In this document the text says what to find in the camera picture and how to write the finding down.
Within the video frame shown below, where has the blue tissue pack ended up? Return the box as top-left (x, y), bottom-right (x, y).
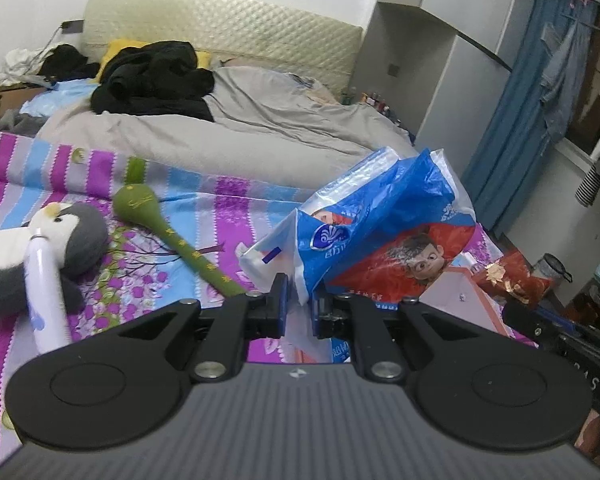
top-left (239, 148), bottom-right (477, 363)

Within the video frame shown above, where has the red foil snack packet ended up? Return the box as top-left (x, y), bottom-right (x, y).
top-left (474, 250), bottom-right (553, 308)

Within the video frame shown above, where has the person right hand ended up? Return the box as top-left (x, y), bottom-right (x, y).
top-left (574, 410), bottom-right (600, 458)

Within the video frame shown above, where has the glass jar with lid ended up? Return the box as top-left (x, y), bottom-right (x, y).
top-left (531, 252), bottom-right (572, 288)

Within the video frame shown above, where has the pink cardboard box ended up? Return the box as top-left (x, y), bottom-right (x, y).
top-left (324, 264), bottom-right (539, 366)

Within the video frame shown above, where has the green plush stick toy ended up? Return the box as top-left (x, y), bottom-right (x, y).
top-left (112, 184), bottom-right (246, 297)

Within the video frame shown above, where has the grey penguin plush toy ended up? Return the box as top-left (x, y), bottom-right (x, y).
top-left (0, 202), bottom-right (109, 318)

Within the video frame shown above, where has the grey duvet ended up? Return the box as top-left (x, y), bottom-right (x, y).
top-left (38, 66), bottom-right (417, 190)

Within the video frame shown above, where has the white spray can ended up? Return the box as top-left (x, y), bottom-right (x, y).
top-left (23, 233), bottom-right (71, 354)

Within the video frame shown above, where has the blue curtain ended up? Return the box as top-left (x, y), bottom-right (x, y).
top-left (462, 0), bottom-right (597, 235)

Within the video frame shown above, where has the black clothes pile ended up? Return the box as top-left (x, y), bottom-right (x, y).
top-left (91, 41), bottom-right (215, 122)

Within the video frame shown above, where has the yellow pillow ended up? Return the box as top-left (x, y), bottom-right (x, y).
top-left (95, 38), bottom-right (212, 82)

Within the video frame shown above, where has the striped colourful bed sheet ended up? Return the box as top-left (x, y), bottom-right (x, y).
top-left (0, 128), bottom-right (512, 474)

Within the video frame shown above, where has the hanging denim garment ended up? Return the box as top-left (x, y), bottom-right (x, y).
top-left (541, 20), bottom-right (591, 143)

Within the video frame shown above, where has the grey wardrobe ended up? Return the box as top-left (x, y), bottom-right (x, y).
top-left (350, 0), bottom-right (534, 174)

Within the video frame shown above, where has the cream quilted headboard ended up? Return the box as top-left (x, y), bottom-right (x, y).
top-left (81, 0), bottom-right (363, 94)

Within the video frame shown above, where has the small black clothes heap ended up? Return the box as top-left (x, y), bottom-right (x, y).
top-left (38, 44), bottom-right (100, 81)

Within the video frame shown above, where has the cardboard box bedside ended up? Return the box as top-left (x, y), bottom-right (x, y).
top-left (0, 84), bottom-right (46, 118)

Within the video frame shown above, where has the white clothes heap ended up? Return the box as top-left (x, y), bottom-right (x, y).
top-left (0, 49), bottom-right (50, 87)

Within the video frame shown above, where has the wall power socket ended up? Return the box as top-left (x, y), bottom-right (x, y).
top-left (60, 20), bottom-right (84, 35)

